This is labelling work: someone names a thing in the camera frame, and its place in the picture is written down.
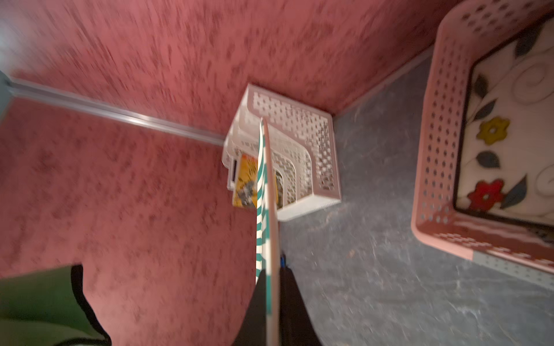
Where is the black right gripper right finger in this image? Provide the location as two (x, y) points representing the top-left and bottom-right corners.
(280, 267), (322, 346)

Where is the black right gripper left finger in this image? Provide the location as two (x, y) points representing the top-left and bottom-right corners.
(233, 270), (266, 346)

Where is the green white striped round plate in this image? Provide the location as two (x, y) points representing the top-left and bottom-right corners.
(256, 119), (281, 345)

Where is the green grey microfibre cloth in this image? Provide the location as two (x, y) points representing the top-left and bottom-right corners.
(1, 264), (113, 345)

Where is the square floral plate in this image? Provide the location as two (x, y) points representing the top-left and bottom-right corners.
(454, 14), (553, 229)

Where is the yellow illustrated book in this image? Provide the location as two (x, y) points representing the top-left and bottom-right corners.
(232, 154), (258, 209)

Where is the white file organiser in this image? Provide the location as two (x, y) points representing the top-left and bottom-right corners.
(222, 84), (341, 221)

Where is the pink perforated plastic basket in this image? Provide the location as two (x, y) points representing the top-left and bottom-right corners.
(411, 1), (553, 289)

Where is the aluminium corner post left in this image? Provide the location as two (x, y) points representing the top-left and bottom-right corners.
(1, 73), (224, 146)

